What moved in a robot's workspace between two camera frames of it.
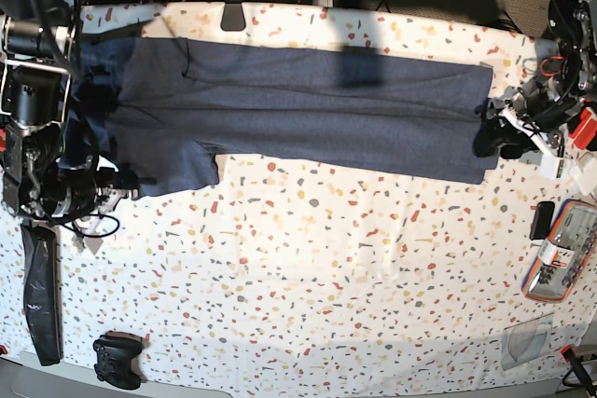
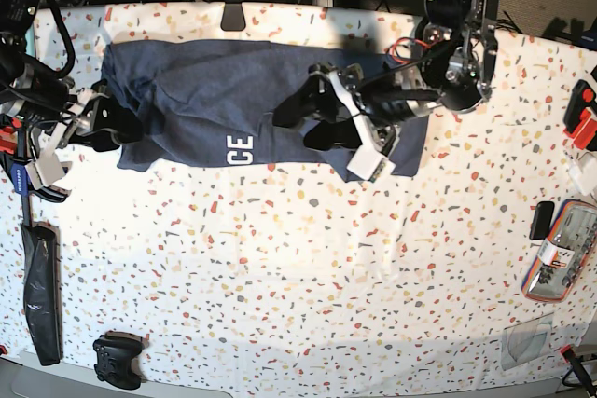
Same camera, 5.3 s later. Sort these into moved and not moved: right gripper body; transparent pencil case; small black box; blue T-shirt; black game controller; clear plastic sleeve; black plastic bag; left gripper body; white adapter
Moved: blue T-shirt; left gripper body; right gripper body
Not moved: white adapter; clear plastic sleeve; transparent pencil case; small black box; black game controller; black plastic bag
